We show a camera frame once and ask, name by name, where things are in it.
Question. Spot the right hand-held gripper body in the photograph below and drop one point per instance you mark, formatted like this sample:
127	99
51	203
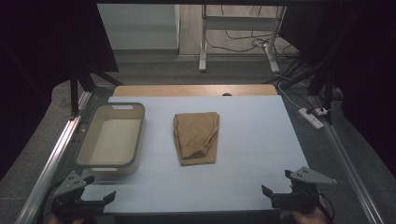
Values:
306	189

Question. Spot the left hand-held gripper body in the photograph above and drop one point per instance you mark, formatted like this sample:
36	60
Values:
70	186

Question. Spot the beige plastic storage basket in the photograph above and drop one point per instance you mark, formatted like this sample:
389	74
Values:
112	140

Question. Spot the brown pants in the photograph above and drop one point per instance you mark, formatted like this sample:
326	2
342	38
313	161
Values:
195	137

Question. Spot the person's right hand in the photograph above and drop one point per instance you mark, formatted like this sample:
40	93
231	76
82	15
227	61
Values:
313	217

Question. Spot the person's left hand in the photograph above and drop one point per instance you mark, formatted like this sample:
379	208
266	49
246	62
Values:
59	220

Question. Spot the white power strip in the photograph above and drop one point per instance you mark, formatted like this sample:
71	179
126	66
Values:
311	119

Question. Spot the white plug adapter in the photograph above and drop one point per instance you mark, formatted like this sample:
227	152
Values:
321	111

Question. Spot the black curtain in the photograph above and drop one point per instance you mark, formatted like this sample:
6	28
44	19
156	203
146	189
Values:
367	68
37	62

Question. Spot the wooden table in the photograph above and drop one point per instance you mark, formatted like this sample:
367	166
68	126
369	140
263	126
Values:
186	90

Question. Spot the white cabinet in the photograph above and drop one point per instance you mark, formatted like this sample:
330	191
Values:
137	28

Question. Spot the aluminium rail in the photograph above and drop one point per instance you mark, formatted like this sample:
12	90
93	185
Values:
53	161
348	161

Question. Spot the white metal desk frame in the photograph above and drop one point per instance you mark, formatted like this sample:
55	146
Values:
236	23

